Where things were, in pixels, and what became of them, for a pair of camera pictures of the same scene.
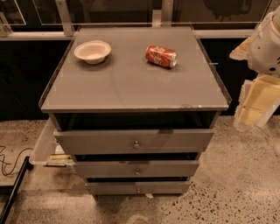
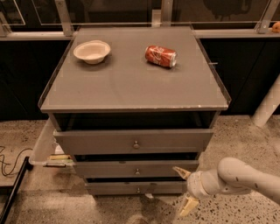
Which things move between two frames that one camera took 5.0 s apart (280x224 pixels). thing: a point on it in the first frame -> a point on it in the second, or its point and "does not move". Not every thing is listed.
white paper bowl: [93, 52] does not move
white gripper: [264, 49] -> [194, 183]
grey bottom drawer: [138, 187] does not move
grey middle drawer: [133, 169] does not move
